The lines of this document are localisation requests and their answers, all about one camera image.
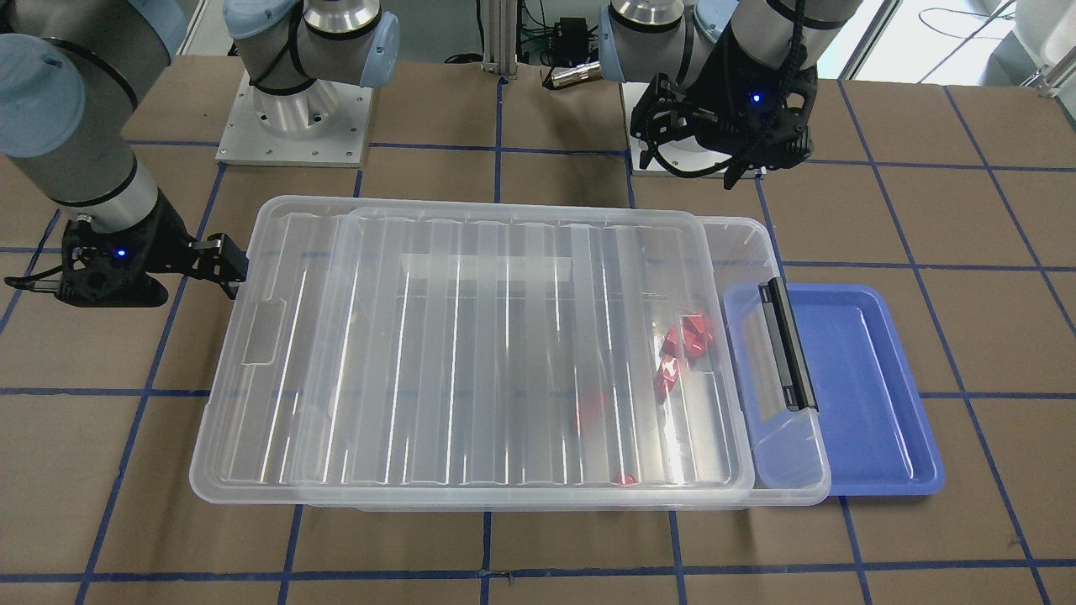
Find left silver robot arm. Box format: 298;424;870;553
597;1;860;189

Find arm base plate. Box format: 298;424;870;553
215;73;377;168
621;82;730;175

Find blue plastic tray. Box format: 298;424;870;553
722;283;946;507

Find red block upper cluster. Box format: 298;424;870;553
681;310;716;358

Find red block lower cluster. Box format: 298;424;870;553
661;327;704;360

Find red block from tray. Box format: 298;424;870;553
654;354;681;402

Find clear plastic storage box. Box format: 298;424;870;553
277;207;829;512

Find red block cluster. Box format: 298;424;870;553
661;327;704;360
681;310;716;358

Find red block front edge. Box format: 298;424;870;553
611;472;638;487

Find black box latch handle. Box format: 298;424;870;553
758;276;818;411

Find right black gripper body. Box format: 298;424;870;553
24;197;249;308

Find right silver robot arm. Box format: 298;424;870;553
1;1;400;308

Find clear plastic box lid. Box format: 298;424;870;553
189;195;756;512

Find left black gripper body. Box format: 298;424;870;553
631;34;818;189

